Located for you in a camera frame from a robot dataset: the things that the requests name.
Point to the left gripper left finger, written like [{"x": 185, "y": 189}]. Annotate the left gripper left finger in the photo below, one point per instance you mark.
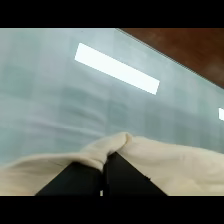
[{"x": 75, "y": 181}]

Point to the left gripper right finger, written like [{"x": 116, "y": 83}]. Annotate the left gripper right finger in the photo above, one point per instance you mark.
[{"x": 128, "y": 180}]

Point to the cream T-shirt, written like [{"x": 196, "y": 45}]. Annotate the cream T-shirt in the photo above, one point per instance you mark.
[{"x": 173, "y": 166}]

